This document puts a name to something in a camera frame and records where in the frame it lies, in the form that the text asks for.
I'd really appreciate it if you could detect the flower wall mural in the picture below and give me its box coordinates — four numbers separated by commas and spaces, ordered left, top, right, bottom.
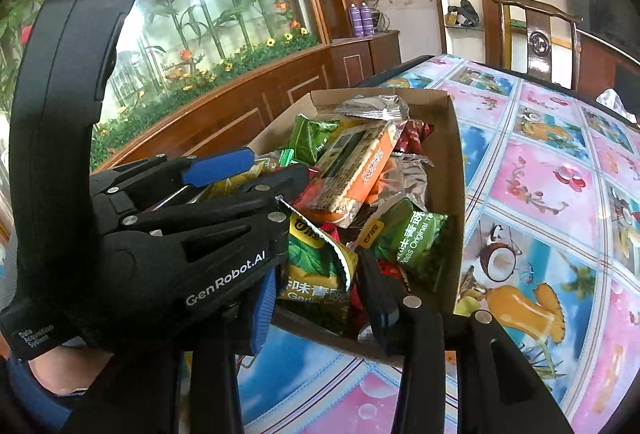
0, 0, 322, 157

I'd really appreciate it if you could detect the cardboard box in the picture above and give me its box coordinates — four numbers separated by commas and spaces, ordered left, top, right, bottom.
247, 86, 467, 361

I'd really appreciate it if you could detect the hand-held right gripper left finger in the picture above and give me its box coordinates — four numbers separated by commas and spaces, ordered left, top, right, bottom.
70, 268, 278, 434

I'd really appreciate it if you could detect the green pea snack packet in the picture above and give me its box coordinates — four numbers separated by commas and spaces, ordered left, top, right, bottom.
372, 200, 452, 291
289, 114, 347, 166

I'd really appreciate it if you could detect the wooden cabinet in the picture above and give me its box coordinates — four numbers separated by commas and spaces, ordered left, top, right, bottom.
330, 30, 402, 88

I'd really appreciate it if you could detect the wire basket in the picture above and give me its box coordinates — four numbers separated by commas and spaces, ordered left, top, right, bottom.
372, 0, 394, 33

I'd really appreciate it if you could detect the dark crumpled bag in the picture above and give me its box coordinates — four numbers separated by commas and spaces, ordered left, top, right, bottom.
446, 0, 482, 30

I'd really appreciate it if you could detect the person's left forearm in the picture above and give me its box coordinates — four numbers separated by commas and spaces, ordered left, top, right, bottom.
5, 341, 118, 422

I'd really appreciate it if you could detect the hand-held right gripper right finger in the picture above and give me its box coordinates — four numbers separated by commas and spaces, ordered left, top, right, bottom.
357, 250, 576, 434

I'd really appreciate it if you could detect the orange cracker packet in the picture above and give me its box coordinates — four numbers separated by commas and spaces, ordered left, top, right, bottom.
300, 119, 402, 228

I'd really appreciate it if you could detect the white plastic bag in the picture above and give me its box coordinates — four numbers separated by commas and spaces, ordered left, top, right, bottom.
597, 89, 639, 126

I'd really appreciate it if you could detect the dark red snack packet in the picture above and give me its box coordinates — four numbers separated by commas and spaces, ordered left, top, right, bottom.
395, 120, 436, 156

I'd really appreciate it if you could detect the yellow green pea packet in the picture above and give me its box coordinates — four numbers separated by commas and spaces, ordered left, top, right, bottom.
276, 199, 359, 331

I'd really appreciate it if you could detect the wooden chair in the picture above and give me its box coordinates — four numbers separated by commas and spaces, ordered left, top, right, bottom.
487, 0, 584, 88

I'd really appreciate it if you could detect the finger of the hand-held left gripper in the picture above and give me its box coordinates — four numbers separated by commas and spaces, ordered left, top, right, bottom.
90, 148, 258, 203
92, 163, 309, 321

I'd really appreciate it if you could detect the printed fruit tablecloth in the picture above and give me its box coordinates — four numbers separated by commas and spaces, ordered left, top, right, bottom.
235, 54, 640, 434

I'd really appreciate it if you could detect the silver foil snack packet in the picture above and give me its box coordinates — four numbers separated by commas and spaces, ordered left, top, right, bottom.
335, 95, 412, 122
385, 154, 432, 211

